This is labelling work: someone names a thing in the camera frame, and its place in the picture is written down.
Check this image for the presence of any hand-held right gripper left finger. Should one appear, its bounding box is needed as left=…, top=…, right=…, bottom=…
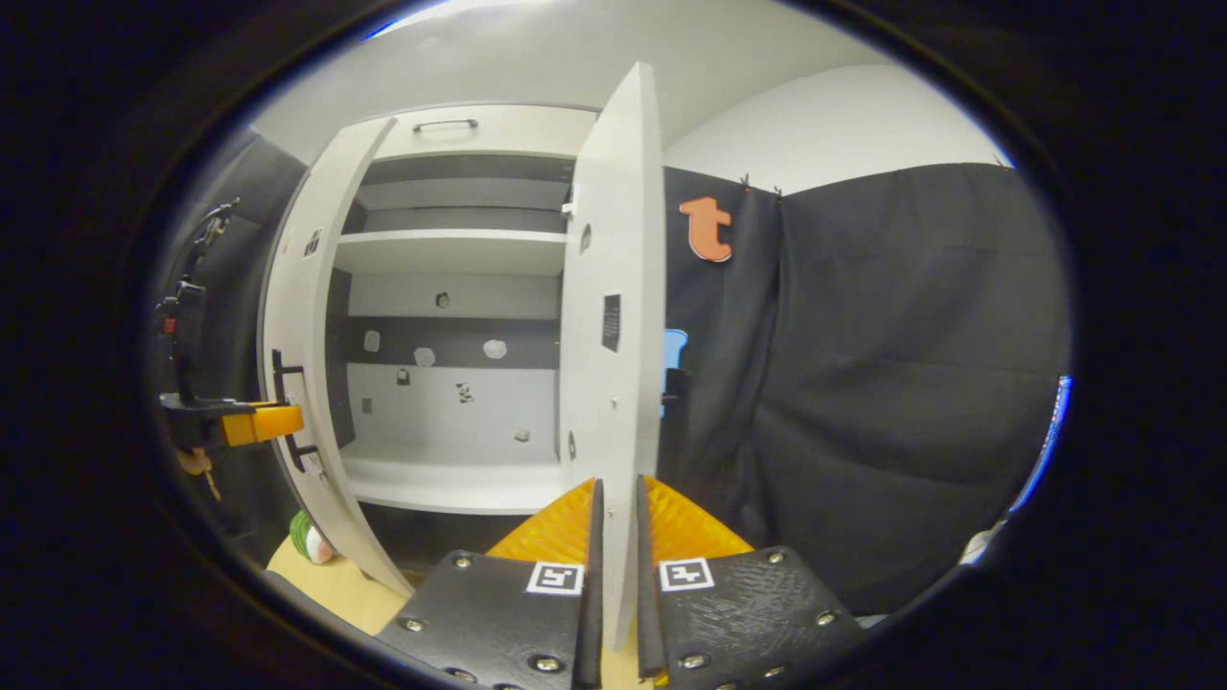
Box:
left=377, top=477, right=607, bottom=690

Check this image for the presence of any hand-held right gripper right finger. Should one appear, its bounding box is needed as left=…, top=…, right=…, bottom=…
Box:
left=635, top=475, right=868, bottom=690

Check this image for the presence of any grey double-door shoe cabinet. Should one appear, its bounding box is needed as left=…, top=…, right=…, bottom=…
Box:
left=331, top=102, right=600, bottom=576

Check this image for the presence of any black backdrop cloth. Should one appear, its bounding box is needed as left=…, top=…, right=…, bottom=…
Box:
left=158, top=134, right=310, bottom=566
left=660, top=163, right=1072, bottom=616

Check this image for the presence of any green white plush toy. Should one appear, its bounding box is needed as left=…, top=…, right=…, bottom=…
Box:
left=289, top=510, right=337, bottom=566

